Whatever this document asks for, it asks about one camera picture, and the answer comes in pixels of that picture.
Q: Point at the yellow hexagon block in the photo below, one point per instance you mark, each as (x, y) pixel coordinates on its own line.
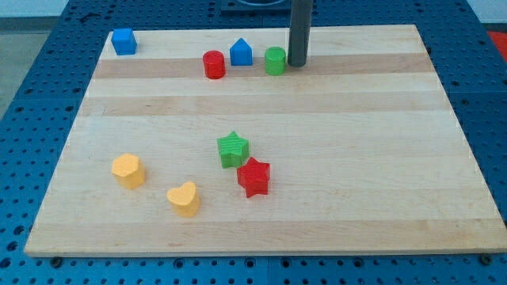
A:
(128, 171)

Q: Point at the green cylinder block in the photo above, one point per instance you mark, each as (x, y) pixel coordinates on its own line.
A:
(275, 60)

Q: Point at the green star block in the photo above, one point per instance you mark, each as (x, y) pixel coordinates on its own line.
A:
(233, 150)

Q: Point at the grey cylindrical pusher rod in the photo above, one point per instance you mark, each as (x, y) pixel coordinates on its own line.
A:
(299, 32)

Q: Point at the red star block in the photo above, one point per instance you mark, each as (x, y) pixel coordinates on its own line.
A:
(254, 177)

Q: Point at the blue cube block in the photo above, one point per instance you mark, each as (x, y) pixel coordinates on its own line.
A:
(123, 41)

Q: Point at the blue house-shaped block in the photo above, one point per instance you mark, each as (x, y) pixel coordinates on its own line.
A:
(241, 53)

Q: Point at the wooden board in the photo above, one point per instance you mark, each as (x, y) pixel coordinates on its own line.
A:
(367, 156)

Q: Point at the yellow heart block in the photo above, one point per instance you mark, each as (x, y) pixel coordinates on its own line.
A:
(184, 200)

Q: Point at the red cylinder block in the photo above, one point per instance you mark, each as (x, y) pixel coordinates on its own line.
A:
(214, 64)

